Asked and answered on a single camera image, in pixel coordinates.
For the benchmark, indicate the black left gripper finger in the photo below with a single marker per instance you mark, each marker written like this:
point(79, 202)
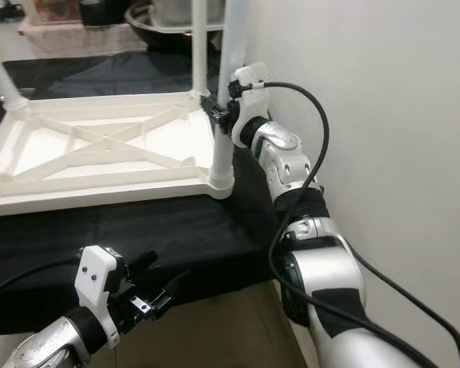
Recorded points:
point(142, 261)
point(172, 290)

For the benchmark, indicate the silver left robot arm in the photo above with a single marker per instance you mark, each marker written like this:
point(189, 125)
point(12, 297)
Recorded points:
point(46, 349)

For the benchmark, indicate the black round basin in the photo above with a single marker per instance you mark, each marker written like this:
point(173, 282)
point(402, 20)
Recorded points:
point(161, 38)

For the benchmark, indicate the white plastic table top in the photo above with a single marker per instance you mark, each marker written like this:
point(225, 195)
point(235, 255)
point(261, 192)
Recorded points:
point(107, 172)

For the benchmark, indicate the beige low bench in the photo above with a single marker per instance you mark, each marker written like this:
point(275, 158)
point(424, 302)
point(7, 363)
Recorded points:
point(77, 40)

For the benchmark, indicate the storage box with orange lid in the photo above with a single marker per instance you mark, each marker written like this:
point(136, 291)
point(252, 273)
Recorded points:
point(54, 9)

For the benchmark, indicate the small black green device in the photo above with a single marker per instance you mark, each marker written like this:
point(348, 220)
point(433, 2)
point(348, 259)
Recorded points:
point(11, 11)

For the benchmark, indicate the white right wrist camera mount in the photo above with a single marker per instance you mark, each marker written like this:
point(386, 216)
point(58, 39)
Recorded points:
point(249, 75)

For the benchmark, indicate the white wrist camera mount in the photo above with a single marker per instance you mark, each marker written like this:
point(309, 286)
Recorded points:
point(96, 272)
point(249, 75)

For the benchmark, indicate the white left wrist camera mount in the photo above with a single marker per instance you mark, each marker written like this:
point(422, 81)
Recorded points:
point(96, 272)

